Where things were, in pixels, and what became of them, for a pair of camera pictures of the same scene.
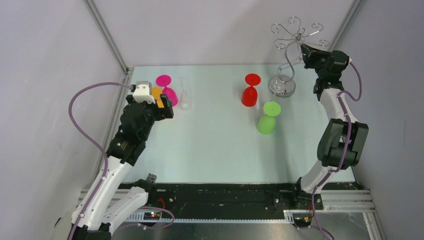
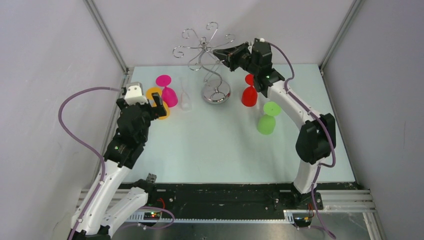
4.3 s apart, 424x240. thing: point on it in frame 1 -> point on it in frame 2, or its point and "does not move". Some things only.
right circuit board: (303, 221) does not move
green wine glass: (266, 123) does not move
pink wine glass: (164, 80) does not move
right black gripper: (310, 54) -> (231, 54)
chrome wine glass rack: (283, 84) -> (214, 90)
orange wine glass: (156, 92) does not move
